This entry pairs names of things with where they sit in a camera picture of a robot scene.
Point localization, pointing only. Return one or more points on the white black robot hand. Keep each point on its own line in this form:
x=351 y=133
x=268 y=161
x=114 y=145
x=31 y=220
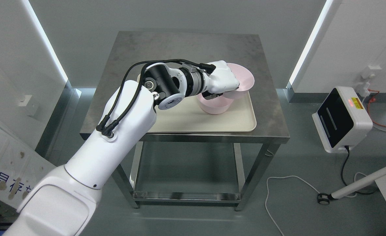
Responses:
x=218 y=78

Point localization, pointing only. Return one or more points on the pink bowl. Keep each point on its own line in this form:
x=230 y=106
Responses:
x=246 y=79
x=215 y=106

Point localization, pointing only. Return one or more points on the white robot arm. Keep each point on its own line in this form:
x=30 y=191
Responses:
x=64 y=201

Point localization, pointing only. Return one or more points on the beige plastic tray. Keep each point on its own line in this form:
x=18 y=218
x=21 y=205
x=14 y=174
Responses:
x=189 y=117

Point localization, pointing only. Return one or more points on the white black box device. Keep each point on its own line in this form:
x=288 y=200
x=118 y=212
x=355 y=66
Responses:
x=342 y=121

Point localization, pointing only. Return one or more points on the white stand leg with caster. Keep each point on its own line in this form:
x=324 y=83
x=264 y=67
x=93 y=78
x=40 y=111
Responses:
x=355 y=187

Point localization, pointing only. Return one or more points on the white wall socket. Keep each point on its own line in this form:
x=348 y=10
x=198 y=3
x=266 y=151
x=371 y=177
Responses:
x=366 y=76

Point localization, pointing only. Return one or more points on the white wall switch box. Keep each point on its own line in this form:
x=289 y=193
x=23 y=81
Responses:
x=29 y=106

